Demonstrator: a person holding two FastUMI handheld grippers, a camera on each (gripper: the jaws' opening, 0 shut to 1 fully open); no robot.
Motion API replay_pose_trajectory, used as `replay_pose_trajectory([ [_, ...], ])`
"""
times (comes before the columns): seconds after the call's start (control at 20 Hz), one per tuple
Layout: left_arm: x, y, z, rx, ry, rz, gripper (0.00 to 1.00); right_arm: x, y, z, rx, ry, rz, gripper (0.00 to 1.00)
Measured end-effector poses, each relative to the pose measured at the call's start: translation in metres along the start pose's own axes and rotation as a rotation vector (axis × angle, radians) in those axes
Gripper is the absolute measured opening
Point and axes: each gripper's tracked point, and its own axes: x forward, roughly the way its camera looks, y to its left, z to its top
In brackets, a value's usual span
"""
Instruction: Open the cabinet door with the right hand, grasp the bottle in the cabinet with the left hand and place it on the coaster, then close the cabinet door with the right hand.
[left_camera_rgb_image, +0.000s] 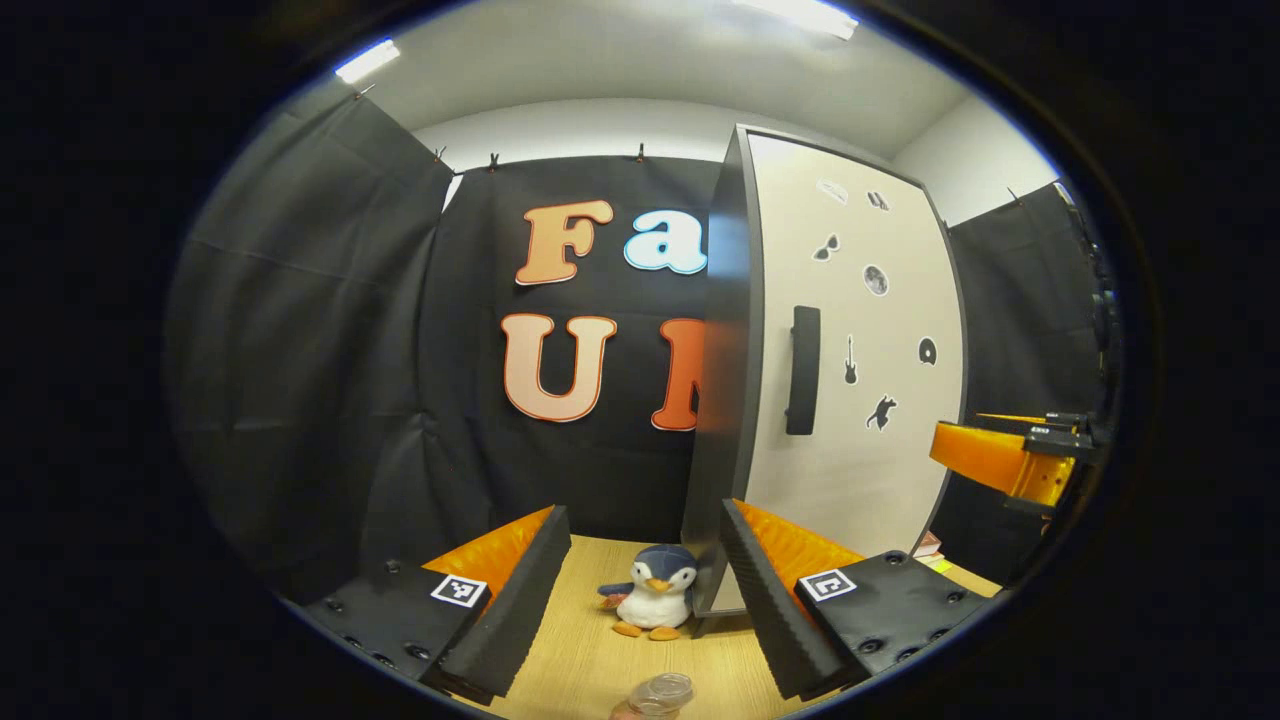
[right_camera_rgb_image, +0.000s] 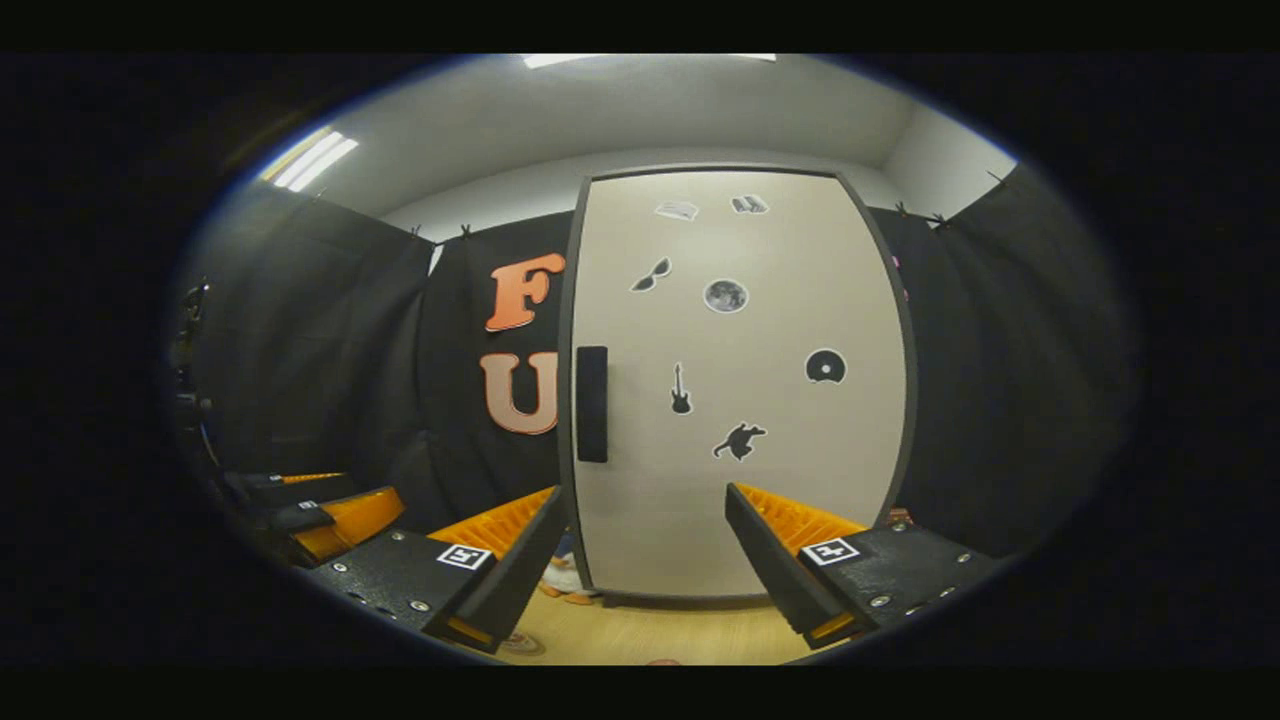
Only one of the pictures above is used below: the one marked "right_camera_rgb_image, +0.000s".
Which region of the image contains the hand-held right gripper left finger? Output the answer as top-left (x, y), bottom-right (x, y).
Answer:
top-left (300, 485), bottom-right (568, 656)

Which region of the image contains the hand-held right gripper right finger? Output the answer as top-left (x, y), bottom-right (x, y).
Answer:
top-left (724, 482), bottom-right (1004, 651)

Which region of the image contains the white cabinet door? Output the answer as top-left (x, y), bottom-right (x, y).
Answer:
top-left (570, 172), bottom-right (909, 598)

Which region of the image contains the grey cabinet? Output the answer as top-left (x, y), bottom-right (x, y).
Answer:
top-left (557, 165), bottom-right (919, 608)

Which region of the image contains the black door handle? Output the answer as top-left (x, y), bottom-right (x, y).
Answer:
top-left (576, 346), bottom-right (610, 464)

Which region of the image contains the penguin plush toy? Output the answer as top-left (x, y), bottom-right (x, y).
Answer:
top-left (540, 533), bottom-right (601, 607)

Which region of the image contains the black backdrop cloth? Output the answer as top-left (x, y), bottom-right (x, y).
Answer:
top-left (175, 165), bottom-right (1136, 561)

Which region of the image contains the long ceiling light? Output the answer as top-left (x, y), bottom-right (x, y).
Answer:
top-left (520, 53), bottom-right (778, 70)
top-left (260, 127), bottom-right (360, 194)

